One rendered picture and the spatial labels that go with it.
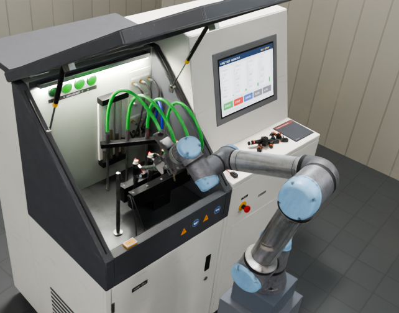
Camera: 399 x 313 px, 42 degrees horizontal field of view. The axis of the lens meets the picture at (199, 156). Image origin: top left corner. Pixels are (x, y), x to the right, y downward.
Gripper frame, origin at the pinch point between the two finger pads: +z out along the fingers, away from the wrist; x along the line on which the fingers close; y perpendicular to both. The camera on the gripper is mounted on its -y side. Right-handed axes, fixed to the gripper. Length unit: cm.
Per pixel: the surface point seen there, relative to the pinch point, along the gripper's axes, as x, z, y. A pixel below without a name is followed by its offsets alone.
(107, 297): -41, 15, 38
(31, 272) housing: -63, 81, 18
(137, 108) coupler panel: 11.5, 37.9, -28.5
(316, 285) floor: 79, 95, 106
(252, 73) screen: 70, 28, -20
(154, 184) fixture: -1.3, 25.0, 7.2
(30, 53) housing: -26, 8, -60
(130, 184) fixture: -10.3, 26.6, 2.5
